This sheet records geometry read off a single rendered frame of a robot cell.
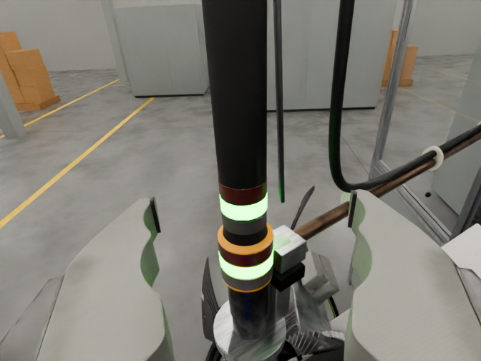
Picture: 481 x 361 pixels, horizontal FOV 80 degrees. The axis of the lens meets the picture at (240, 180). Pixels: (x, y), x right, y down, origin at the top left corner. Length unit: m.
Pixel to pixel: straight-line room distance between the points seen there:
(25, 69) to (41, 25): 6.63
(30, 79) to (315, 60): 6.22
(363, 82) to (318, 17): 1.41
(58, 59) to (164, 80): 7.72
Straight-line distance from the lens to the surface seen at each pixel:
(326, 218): 0.29
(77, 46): 14.20
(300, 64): 5.75
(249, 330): 0.29
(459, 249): 0.70
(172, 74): 7.56
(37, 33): 14.95
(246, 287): 0.24
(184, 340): 2.06
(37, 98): 8.38
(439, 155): 0.45
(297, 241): 0.26
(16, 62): 8.38
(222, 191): 0.19
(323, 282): 0.79
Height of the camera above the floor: 1.73
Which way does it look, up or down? 30 degrees down
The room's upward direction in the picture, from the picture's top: 3 degrees counter-clockwise
